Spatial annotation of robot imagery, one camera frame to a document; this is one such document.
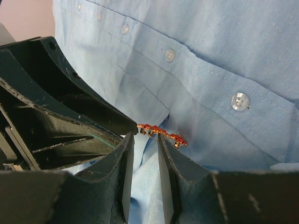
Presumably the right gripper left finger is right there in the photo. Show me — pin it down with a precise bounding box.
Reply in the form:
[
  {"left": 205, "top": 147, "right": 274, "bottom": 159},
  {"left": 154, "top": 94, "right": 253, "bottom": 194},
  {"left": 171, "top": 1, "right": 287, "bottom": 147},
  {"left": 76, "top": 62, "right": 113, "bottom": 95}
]
[{"left": 0, "top": 133, "right": 134, "bottom": 224}]

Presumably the red gold leaf brooch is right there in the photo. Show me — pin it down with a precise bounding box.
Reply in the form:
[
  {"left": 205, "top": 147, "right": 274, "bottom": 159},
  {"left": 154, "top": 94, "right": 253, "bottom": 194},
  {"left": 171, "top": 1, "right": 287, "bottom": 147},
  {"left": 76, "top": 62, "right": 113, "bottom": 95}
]
[{"left": 137, "top": 124, "right": 188, "bottom": 148}]

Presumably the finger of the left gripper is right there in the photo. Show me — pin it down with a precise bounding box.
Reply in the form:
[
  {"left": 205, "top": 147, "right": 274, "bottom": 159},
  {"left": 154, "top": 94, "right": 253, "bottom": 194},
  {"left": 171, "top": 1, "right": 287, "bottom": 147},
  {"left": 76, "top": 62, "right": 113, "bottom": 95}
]
[
  {"left": 0, "top": 36, "right": 137, "bottom": 135},
  {"left": 0, "top": 79, "right": 124, "bottom": 170}
]

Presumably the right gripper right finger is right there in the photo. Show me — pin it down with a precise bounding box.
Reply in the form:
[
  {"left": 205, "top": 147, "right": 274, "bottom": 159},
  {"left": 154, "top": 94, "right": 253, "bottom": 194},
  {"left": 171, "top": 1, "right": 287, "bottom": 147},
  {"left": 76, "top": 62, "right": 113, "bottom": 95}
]
[{"left": 157, "top": 135, "right": 299, "bottom": 224}]

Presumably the light blue button shirt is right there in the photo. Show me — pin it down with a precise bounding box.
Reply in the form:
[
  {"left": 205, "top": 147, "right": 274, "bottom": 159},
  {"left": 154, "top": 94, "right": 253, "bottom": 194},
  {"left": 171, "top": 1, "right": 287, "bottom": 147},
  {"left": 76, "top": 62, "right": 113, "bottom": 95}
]
[{"left": 51, "top": 0, "right": 299, "bottom": 224}]

